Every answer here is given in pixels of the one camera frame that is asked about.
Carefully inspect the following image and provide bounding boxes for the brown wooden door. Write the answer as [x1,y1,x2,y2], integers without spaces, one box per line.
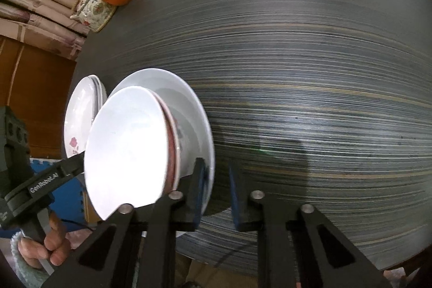
[0,35,77,161]

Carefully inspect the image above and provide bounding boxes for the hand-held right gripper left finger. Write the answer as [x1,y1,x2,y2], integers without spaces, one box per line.
[44,158,209,288]

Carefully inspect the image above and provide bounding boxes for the person's left hand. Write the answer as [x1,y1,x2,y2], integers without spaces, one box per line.
[18,211,72,272]

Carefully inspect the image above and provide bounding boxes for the pink patterned rug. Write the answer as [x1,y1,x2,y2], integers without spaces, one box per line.
[63,227,99,242]

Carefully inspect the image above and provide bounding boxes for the white plate pink roses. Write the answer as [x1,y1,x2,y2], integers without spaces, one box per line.
[64,75,102,159]

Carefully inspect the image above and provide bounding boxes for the floral ceramic teapot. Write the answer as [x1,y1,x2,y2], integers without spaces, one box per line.
[70,0,117,33]

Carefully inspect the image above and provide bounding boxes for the large white bowl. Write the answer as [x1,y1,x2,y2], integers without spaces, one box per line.
[108,68,216,218]

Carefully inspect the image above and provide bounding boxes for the beige patterned curtain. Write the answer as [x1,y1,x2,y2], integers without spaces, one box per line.
[0,0,92,61]

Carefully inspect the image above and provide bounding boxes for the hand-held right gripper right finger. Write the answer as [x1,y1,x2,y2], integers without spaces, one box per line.
[229,166,389,288]

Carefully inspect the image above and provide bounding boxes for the small white red-sided bowl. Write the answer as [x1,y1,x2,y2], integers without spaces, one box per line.
[84,86,179,222]

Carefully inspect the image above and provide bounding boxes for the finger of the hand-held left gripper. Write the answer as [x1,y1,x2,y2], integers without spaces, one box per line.
[57,152,86,178]

